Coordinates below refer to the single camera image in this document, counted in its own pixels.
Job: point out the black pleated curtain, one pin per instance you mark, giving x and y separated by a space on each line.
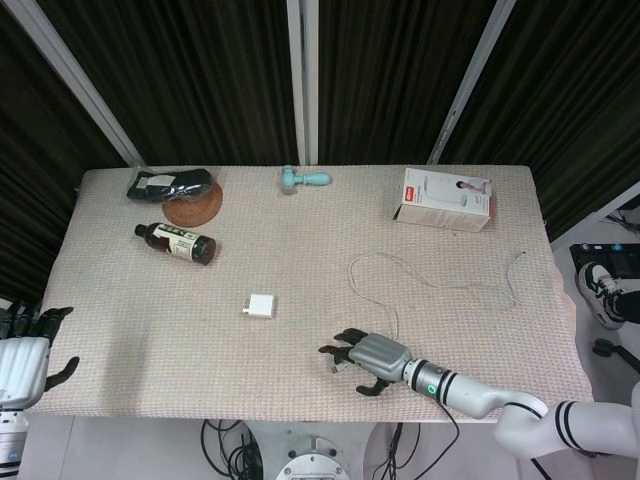
200 75

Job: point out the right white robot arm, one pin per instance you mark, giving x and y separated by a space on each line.
470 392

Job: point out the teal massage hammer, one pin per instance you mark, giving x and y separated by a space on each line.
300 178

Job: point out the round woven brown coaster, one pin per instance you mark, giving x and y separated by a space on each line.
192 212

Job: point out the black item in plastic bag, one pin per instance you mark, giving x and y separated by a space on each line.
165 184

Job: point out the pink waffle tablecloth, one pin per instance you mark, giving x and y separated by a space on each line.
300 250

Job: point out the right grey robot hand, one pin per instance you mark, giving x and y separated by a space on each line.
380 356

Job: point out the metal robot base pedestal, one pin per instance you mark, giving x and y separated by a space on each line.
310 465

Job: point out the black chair base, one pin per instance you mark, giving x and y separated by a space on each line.
612 349

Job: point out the white product carton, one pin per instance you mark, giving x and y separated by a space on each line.
440 205

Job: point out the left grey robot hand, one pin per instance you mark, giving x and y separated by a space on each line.
22 365

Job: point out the brown glass bottle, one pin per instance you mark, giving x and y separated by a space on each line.
175 242

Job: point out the aluminium frame post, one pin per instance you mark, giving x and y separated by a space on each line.
75 75
470 75
302 75

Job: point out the white charger cube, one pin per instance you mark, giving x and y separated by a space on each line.
261 306

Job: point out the black and white sneaker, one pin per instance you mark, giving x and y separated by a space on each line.
597 292

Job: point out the black trouser leg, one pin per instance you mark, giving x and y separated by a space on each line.
629 307

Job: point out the black flat device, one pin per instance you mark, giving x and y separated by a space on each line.
605 255

